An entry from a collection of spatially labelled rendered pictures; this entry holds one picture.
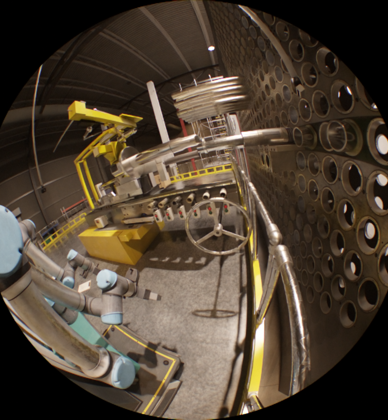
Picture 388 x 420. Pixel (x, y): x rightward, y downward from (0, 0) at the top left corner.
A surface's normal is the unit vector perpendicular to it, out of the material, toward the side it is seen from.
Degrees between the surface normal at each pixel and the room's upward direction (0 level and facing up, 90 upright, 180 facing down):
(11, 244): 82
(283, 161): 90
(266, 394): 0
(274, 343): 0
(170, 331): 0
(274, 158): 90
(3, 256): 82
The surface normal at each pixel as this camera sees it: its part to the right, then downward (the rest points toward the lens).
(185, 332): -0.25, -0.89
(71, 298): 0.97, -0.21
